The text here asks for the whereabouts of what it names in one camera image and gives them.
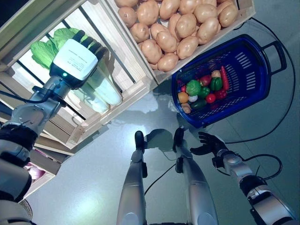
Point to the bumpy light green fruit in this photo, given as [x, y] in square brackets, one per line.
[193, 87]

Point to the wooden potato crate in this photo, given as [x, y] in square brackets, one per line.
[225, 32]

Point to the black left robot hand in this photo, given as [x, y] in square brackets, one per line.
[75, 58]

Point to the white garlic bulb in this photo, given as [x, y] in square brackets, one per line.
[192, 98]

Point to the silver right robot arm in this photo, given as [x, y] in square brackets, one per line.
[236, 164]

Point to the black robot left foot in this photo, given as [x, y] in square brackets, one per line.
[140, 139]

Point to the small brown potato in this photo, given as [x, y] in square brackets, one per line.
[186, 108]

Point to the blue plastic shopping basket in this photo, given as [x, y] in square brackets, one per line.
[260, 93]

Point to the red bell pepper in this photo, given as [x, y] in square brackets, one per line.
[220, 94]

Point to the wooden display shelf frame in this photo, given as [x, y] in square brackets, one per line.
[56, 146]

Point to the red apple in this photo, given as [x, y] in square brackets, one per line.
[205, 80]

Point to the small red strawberry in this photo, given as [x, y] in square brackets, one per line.
[183, 88]

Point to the dark green bell pepper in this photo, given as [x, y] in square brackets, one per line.
[216, 84]

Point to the purple white turnip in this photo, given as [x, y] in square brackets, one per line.
[35, 173]

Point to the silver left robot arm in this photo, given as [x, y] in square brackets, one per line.
[28, 114]

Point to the silver robot right leg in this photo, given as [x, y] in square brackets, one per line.
[199, 187]

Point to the wooden cabbage crate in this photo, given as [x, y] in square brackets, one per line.
[138, 91]

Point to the pale peach onion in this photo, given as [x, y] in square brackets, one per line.
[216, 73]

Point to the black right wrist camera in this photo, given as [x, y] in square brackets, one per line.
[216, 162]

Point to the red tomato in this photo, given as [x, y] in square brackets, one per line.
[210, 98]

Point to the orange fruit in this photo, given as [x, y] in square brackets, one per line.
[183, 97]

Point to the black robot right foot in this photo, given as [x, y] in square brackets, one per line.
[179, 138]

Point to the dark green cucumber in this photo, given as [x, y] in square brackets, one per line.
[198, 104]

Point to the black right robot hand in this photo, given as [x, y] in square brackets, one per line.
[213, 145]

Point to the small green pepper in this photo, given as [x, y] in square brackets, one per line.
[204, 92]

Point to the black robot foot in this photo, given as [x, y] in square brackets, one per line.
[140, 139]
[179, 138]

